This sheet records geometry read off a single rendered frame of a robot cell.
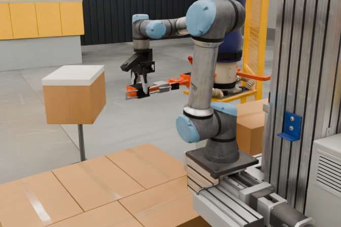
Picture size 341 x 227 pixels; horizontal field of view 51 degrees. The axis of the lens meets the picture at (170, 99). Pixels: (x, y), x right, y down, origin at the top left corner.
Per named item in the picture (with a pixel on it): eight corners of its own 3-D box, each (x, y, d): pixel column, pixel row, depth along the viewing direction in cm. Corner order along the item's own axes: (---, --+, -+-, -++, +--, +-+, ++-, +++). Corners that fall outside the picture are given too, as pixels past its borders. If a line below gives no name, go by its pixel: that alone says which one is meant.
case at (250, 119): (268, 145, 278) (272, 97, 267) (311, 165, 245) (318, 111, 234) (207, 164, 248) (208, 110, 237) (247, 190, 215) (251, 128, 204)
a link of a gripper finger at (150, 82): (157, 91, 167) (152, 72, 167) (147, 93, 163) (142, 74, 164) (154, 92, 169) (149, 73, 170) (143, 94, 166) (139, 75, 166)
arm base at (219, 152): (246, 158, 148) (248, 136, 145) (217, 166, 141) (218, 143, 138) (224, 145, 160) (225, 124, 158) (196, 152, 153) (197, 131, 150)
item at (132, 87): (140, 92, 176) (140, 82, 175) (149, 95, 171) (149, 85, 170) (126, 95, 171) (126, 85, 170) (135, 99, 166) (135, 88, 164)
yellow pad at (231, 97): (244, 89, 219) (244, 82, 217) (258, 93, 212) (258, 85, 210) (206, 101, 198) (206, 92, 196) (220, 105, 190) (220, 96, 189)
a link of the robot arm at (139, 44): (139, 40, 159) (129, 38, 165) (139, 50, 160) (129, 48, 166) (152, 39, 163) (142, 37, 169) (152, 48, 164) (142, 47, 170)
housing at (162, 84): (161, 88, 184) (161, 80, 183) (170, 91, 179) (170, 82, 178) (150, 90, 179) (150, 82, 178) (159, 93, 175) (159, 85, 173)
